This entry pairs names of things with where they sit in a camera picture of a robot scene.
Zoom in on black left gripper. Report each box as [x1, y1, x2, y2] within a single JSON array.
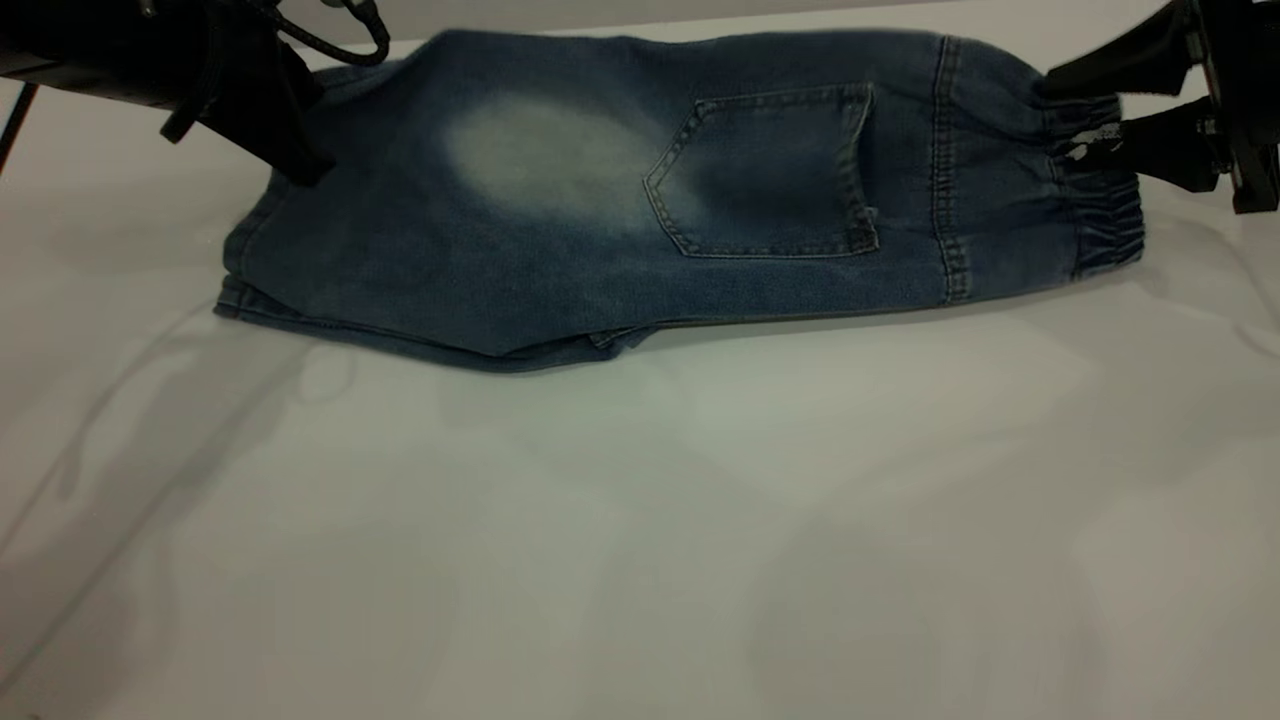
[[0, 0, 336, 186]]

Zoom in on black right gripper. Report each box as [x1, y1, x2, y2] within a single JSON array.
[[1045, 0, 1280, 214]]

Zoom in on blue denim pants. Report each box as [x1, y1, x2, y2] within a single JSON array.
[[213, 28, 1146, 374]]

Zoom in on thick black cable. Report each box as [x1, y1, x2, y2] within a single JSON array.
[[265, 0, 391, 68]]

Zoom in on thin black cable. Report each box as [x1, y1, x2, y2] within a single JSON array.
[[0, 85, 39, 176]]

